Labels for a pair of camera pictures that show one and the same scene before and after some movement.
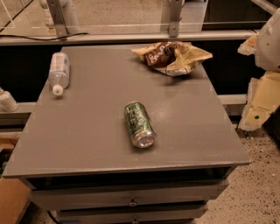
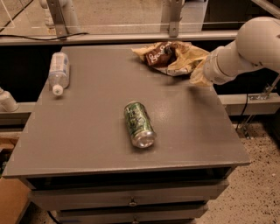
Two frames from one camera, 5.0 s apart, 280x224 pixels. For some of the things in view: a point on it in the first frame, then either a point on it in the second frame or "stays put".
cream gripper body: [269, 48] → [210, 71]
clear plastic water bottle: [59, 72] stays put
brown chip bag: [171, 58] stays put
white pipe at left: [7, 102] stays put
